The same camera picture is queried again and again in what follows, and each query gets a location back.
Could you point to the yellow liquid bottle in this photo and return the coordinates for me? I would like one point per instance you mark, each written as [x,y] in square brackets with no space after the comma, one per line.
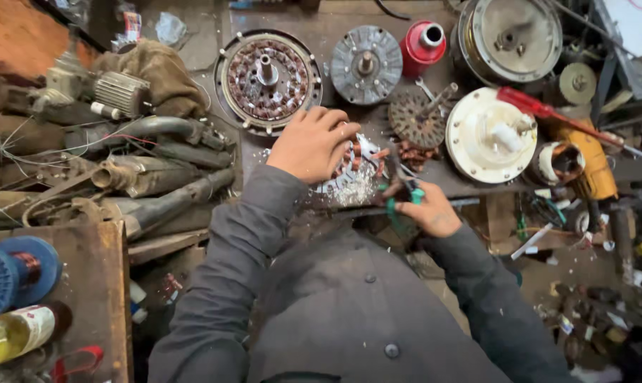
[17,332]

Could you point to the crumpled clear plastic wrapper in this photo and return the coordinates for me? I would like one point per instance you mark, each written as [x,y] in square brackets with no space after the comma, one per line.
[170,27]

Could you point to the brown cloth rag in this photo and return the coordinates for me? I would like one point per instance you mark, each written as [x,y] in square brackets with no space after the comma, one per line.
[150,77]

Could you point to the person's grey jacket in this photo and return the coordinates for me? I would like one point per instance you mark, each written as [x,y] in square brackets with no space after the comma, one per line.
[353,319]

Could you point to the large cream fan motor housing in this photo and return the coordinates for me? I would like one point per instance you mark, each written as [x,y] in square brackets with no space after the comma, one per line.
[507,40]

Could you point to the small round metal motor cap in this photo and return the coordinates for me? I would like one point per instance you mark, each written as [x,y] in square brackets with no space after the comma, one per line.
[576,83]

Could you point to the wooden box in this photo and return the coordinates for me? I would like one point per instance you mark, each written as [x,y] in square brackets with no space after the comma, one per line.
[95,303]

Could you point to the fan stator with copper windings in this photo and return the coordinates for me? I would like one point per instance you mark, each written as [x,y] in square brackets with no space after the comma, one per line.
[359,167]

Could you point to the red cylinder with silver cap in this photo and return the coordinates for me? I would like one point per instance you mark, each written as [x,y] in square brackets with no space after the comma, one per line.
[421,47]

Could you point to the heap of floor scrap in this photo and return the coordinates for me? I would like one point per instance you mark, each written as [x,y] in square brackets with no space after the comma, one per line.
[592,298]

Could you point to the yellow angle grinder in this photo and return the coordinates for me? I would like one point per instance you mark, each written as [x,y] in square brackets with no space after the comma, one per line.
[592,159]

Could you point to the silver wrench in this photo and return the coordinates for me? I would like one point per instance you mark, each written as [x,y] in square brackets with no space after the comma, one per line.
[425,89]

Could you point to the grey metal fan rotor disc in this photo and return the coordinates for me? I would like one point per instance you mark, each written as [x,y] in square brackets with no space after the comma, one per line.
[366,65]

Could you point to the small wound motor coil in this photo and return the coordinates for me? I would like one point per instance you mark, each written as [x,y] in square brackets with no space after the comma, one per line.
[555,164]

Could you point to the rusty bare stator core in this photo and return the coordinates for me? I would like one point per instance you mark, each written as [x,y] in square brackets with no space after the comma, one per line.
[418,118]

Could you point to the white fan motor cover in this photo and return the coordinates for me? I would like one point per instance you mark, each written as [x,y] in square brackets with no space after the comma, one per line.
[490,135]

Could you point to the person's left hand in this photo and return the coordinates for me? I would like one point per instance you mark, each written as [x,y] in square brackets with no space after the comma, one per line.
[310,146]

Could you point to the heap of old motor parts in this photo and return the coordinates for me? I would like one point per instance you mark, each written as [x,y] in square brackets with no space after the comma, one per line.
[103,154]

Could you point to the person's right hand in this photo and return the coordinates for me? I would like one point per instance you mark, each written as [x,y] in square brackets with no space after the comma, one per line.
[432,213]

